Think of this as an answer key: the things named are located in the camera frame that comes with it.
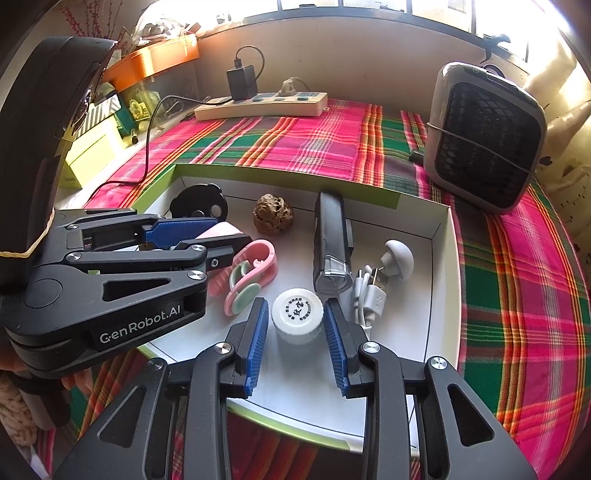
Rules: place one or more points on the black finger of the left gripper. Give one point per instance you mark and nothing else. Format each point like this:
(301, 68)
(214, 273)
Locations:
(220, 250)

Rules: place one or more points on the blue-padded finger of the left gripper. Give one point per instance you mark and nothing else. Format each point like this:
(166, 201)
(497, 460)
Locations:
(166, 233)

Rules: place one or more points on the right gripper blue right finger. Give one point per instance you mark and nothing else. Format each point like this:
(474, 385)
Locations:
(344, 339)

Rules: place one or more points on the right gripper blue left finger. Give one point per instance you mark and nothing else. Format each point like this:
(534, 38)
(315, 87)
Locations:
(248, 339)

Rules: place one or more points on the pink earhook clip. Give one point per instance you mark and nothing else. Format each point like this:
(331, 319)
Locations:
(251, 269)

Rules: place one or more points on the black round disc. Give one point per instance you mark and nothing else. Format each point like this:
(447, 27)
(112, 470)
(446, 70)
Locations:
(200, 200)

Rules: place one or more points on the white round jar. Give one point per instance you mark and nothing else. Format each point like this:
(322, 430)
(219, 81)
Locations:
(297, 316)

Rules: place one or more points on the white mushroom hook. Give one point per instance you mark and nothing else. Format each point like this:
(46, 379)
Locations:
(397, 260)

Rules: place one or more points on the black bike light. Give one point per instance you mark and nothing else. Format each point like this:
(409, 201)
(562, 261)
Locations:
(331, 269)

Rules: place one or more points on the green white spool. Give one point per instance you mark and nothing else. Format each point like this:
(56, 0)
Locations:
(219, 230)

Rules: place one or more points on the yellow green box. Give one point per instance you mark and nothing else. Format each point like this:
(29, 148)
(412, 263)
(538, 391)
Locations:
(90, 154)

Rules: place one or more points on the green striped gift box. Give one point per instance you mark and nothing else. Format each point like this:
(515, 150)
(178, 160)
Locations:
(98, 113)

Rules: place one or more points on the beige power strip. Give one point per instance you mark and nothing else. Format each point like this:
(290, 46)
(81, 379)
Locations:
(302, 104)

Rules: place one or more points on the black charger adapter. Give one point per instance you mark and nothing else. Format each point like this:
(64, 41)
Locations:
(242, 83)

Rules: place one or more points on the orange storage tray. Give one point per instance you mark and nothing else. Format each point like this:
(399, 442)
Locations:
(151, 60)

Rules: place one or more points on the white plug on strip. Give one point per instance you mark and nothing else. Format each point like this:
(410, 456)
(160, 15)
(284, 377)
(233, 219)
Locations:
(289, 86)

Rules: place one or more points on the plaid bed cover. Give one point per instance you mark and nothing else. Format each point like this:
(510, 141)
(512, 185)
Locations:
(525, 342)

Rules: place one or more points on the red berry branches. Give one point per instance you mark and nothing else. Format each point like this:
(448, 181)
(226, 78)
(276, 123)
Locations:
(92, 18)

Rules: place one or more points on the grey portable heater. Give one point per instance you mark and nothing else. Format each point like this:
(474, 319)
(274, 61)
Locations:
(484, 137)

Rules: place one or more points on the cream heart curtain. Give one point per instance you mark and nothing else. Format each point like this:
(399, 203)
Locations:
(564, 169)

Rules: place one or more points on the black camera housing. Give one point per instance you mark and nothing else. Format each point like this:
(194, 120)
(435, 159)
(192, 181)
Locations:
(45, 106)

